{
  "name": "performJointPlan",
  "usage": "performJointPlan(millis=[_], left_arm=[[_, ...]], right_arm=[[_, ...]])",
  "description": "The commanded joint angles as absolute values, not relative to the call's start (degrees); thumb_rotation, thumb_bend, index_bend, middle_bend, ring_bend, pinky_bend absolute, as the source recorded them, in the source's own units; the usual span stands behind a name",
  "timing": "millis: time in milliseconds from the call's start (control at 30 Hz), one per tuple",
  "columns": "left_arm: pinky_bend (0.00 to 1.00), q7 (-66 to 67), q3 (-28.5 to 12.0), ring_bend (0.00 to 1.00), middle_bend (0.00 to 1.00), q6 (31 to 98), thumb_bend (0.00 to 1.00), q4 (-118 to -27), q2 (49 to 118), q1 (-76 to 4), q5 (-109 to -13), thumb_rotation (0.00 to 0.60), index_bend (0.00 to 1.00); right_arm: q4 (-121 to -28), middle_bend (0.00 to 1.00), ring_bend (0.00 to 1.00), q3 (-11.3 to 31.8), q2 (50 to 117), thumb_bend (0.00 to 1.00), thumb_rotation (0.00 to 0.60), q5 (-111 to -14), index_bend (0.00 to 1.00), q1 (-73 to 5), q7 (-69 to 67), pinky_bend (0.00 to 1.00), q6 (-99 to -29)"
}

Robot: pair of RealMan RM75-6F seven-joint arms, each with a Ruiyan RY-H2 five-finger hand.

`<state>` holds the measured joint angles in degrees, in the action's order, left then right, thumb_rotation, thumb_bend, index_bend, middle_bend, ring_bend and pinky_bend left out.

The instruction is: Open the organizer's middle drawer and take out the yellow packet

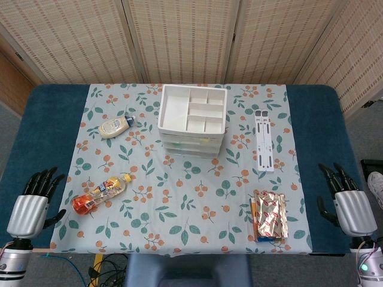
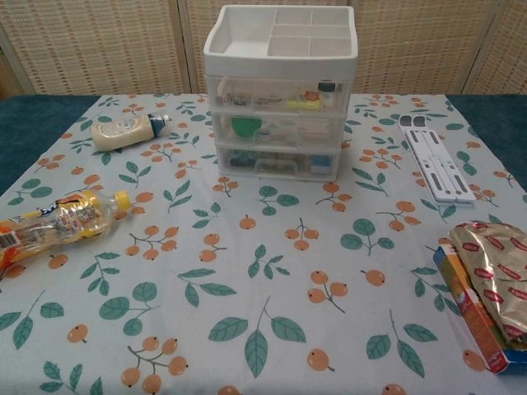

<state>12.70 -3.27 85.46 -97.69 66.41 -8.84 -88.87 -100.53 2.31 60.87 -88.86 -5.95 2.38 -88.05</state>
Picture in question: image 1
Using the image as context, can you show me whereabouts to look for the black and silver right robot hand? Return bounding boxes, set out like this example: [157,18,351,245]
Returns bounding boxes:
[317,163,378,239]

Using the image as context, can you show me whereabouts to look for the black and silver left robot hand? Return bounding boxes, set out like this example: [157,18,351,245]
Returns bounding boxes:
[6,166,66,240]

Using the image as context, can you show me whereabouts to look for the white drawer organizer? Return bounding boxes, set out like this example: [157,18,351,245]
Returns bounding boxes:
[157,84,228,158]

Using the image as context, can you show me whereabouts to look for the white sneaker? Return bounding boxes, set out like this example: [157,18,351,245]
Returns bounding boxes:
[367,171,383,210]

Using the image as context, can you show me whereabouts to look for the orange drink plastic bottle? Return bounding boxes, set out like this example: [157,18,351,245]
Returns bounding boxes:
[71,174,133,216]

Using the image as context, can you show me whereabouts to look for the silver foil snack packet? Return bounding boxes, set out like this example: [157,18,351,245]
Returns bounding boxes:
[253,189,290,240]

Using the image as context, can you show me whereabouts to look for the white folding laptop stand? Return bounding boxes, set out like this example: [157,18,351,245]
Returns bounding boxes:
[254,109,276,173]

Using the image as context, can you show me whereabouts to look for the mayonnaise squeeze bottle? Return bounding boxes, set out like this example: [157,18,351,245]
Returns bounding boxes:
[98,115,137,140]

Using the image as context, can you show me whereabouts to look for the wooden door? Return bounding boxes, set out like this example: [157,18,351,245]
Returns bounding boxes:
[0,37,42,119]

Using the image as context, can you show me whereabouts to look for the floral patterned tablecloth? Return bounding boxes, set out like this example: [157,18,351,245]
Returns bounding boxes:
[49,83,314,257]

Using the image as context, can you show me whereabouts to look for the blue padded chair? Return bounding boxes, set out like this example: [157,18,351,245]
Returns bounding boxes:
[124,253,254,287]

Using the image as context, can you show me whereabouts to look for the woven bamboo folding screen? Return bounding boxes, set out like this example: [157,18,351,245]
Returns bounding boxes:
[0,0,383,120]

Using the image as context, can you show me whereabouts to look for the blue floor cable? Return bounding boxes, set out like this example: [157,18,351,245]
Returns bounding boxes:
[41,252,90,287]

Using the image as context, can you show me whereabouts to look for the black box frame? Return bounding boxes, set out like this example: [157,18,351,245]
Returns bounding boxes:
[360,159,383,180]

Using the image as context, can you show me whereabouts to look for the black floor cables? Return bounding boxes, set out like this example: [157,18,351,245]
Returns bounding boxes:
[88,254,129,287]

